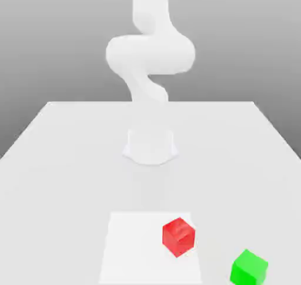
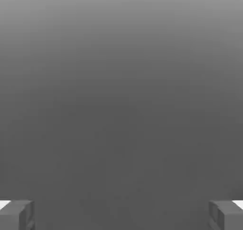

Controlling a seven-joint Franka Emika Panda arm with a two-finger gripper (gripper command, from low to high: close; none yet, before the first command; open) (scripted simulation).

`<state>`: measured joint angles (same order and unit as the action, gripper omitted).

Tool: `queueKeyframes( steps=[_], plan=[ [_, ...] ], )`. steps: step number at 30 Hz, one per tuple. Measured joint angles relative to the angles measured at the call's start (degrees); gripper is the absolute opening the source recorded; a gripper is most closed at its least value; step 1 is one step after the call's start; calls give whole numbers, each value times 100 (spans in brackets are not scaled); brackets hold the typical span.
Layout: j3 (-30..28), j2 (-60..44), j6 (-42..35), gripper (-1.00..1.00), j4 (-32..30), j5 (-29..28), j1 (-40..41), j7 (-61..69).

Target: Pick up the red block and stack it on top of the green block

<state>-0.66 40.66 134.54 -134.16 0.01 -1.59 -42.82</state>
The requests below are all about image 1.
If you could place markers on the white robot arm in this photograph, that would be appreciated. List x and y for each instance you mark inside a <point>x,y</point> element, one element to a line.
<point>150,54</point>

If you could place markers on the small green cube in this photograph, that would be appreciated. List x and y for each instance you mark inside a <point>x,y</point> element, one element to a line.
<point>249,268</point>

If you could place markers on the small red cube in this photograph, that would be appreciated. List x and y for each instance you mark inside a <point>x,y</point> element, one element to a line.
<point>178,237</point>

